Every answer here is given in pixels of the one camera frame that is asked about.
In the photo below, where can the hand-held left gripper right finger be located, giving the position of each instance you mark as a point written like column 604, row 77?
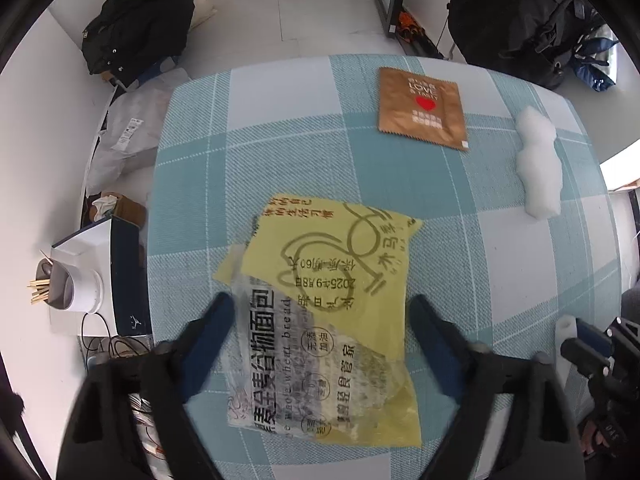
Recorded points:
column 435, row 340

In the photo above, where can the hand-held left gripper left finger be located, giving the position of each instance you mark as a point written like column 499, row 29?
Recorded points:
column 205, row 345

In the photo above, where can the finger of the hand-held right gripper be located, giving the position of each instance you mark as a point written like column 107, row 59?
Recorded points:
column 582, row 355
column 592, row 332

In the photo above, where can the clear printed bread wrapper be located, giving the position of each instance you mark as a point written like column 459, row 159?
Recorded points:
column 270, row 340

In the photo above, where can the yellow plastic bag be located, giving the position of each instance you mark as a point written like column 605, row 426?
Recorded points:
column 370, row 280

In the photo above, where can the person's right hand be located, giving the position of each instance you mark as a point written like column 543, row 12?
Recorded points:
column 597, row 437

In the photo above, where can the navy and white box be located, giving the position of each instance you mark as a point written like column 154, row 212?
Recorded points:
column 125, row 270

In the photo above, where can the white cup holder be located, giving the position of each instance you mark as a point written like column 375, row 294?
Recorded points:
column 82, row 285

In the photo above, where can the brown cardboard box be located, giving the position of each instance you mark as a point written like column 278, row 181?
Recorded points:
column 132, row 210

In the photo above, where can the white foam block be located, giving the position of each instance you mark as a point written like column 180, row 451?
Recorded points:
column 537, row 170

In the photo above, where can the bundle of wooden sticks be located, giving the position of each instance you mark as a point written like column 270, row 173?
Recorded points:
column 39, row 290

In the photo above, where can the blue plaid tablecloth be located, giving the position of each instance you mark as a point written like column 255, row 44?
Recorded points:
column 300, row 160

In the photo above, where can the grey plastic mailer bag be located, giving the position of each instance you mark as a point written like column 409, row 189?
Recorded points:
column 130, row 130

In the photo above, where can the brown heart print packet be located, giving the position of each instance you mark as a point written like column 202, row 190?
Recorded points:
column 420, row 110

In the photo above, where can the blue and silver bag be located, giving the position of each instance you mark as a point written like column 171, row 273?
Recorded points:
column 595, row 72

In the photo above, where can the orange and black object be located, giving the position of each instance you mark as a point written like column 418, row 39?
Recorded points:
column 415, row 32

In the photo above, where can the black backpack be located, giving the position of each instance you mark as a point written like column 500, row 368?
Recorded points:
column 140, row 25

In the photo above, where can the white pillow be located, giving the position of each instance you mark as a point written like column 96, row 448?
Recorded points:
column 205, row 5

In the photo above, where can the black bags by wall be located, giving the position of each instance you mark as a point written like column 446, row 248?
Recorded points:
column 515, row 20

